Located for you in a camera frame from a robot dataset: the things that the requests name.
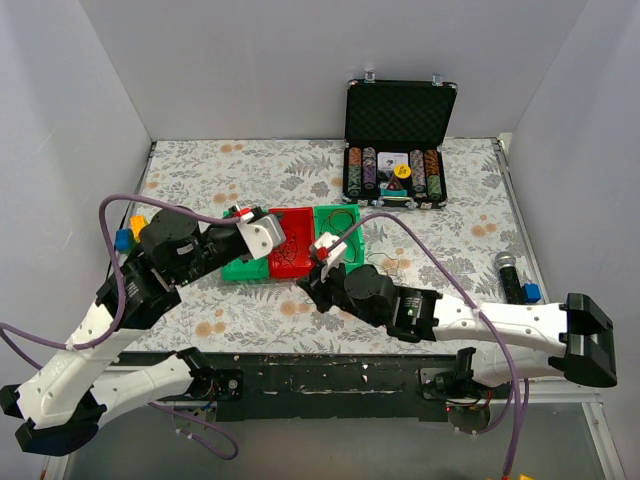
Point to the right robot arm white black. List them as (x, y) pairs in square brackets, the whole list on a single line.
[(573, 339)]

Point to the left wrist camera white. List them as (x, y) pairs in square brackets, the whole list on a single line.
[(260, 231)]

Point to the stacked toy bricks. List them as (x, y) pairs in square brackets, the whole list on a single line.
[(127, 238)]

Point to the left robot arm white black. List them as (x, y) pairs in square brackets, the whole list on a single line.
[(63, 406)]

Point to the green bin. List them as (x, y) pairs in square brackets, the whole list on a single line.
[(238, 271), (337, 219)]

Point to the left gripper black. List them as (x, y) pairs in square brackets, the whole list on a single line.
[(232, 239)]

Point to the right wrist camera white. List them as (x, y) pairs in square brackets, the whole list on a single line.
[(328, 250)]

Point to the floral table mat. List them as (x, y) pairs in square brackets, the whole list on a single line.
[(449, 250)]

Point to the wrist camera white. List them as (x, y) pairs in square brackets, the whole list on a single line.
[(328, 250), (260, 231)]

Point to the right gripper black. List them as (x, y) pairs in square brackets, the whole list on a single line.
[(322, 288)]

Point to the black microphone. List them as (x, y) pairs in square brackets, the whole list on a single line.
[(504, 263)]

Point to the blue toy brick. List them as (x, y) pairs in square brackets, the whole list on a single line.
[(531, 293)]

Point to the right green bin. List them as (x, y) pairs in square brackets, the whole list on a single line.
[(337, 219)]

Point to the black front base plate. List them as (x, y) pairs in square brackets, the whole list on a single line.
[(317, 386)]

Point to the red bin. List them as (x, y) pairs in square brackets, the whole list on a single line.
[(292, 259)]

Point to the aluminium frame rail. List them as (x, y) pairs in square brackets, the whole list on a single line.
[(542, 390)]

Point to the black poker chip case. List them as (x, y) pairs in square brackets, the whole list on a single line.
[(394, 133)]

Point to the left green bin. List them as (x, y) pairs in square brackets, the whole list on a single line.
[(238, 271)]

